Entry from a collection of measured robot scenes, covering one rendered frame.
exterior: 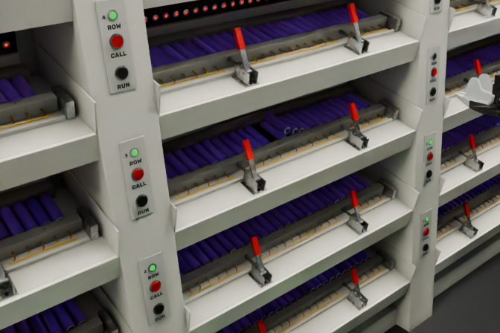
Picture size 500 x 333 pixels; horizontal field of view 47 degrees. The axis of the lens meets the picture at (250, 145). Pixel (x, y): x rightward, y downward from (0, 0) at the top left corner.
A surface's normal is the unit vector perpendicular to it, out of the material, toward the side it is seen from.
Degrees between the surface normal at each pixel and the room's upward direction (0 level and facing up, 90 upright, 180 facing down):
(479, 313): 0
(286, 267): 17
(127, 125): 90
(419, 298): 90
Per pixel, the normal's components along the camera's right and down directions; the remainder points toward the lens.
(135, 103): 0.61, 0.25
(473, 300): -0.07, -0.93
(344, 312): 0.11, -0.81
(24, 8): 0.61, 0.51
